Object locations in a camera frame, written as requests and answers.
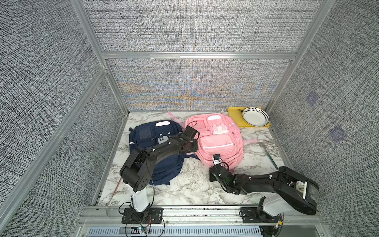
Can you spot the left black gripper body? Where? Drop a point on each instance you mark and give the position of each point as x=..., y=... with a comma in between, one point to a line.
x=193, y=146

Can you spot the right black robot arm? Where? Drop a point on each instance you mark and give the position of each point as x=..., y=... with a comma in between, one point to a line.
x=293, y=190

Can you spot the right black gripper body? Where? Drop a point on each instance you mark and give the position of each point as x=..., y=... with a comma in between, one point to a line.
x=211, y=178

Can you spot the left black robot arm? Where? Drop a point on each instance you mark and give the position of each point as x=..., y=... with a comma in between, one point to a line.
x=138, y=168

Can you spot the green pen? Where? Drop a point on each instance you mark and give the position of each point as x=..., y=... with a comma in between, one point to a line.
x=270, y=157

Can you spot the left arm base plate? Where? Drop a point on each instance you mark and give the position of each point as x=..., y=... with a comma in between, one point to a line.
x=150, y=216

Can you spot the navy blue backpack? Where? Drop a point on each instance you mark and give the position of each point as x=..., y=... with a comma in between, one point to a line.
x=152, y=143

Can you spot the pink backpack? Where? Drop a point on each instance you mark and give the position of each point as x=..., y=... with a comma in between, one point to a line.
x=218, y=134

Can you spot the pink pencil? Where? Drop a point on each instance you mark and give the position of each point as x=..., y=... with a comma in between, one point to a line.
x=116, y=188

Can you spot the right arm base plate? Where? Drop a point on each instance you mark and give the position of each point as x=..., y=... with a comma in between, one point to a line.
x=251, y=214

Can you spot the yellow tray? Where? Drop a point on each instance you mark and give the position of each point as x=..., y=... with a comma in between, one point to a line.
x=236, y=114

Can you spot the white dotted bowl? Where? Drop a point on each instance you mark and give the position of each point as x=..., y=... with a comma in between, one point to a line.
x=255, y=116

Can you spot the white vented cable duct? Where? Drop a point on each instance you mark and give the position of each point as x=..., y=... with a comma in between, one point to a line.
x=176, y=231

